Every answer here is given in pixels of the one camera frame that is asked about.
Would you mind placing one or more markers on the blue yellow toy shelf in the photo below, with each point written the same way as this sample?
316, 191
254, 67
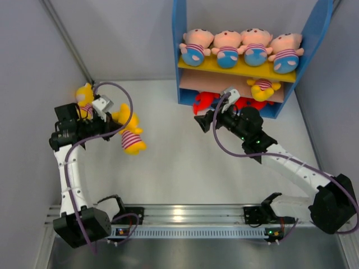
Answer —
209, 77

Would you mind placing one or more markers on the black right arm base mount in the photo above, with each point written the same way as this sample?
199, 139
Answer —
263, 214

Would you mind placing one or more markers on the perforated grey cable duct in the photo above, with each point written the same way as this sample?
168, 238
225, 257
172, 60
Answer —
195, 232

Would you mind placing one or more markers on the metal corner post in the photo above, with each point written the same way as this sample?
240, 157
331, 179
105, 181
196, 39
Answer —
65, 36

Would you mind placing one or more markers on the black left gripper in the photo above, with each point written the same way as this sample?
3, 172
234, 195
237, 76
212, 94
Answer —
110, 126

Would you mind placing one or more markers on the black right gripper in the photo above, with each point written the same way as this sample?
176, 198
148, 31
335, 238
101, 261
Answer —
205, 121

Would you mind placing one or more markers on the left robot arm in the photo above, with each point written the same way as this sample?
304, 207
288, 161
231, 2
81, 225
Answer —
81, 221

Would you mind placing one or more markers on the aluminium rail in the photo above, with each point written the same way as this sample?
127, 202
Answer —
230, 214

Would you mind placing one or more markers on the boy doll striped shirt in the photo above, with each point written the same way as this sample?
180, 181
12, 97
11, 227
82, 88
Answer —
255, 46

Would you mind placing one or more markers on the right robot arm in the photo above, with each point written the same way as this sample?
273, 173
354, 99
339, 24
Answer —
330, 201

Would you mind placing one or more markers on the yellow duck plush striped shirt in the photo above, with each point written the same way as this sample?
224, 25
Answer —
262, 89

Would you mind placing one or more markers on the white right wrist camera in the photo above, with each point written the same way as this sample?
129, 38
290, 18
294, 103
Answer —
228, 98

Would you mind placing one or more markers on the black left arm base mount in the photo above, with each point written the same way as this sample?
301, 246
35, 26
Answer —
131, 214

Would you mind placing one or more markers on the red shark plush toy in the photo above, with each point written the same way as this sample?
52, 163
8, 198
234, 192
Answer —
203, 100

